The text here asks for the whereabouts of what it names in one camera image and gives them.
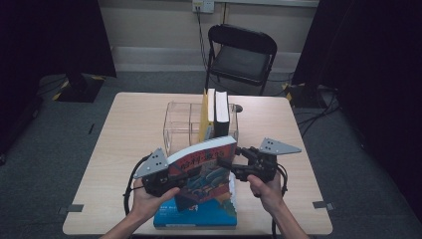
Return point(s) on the red illustrated book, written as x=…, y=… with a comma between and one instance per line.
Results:
x=205, y=166

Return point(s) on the person's left hand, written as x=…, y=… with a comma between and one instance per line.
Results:
x=147, y=204

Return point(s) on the black book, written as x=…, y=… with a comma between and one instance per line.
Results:
x=221, y=122

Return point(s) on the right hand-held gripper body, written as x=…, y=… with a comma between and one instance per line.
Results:
x=265, y=164

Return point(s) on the yellow book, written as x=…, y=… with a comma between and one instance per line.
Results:
x=205, y=119

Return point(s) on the grey tape strip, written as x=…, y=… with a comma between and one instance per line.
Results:
x=320, y=204
x=74, y=208

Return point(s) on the white wall socket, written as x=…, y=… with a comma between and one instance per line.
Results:
x=203, y=6

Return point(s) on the dark curtain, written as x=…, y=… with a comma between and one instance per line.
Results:
x=49, y=33
x=365, y=49

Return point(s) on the black stand base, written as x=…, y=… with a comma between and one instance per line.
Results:
x=79, y=89
x=302, y=96

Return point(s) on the clear acrylic book rack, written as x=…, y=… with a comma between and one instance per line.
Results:
x=179, y=127

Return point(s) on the person's right hand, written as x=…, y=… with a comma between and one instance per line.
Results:
x=268, y=195

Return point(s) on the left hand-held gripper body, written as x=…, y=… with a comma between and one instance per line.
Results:
x=159, y=181

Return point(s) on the blue book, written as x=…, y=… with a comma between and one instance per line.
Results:
x=199, y=215

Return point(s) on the black folding chair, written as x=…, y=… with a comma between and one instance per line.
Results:
x=242, y=61

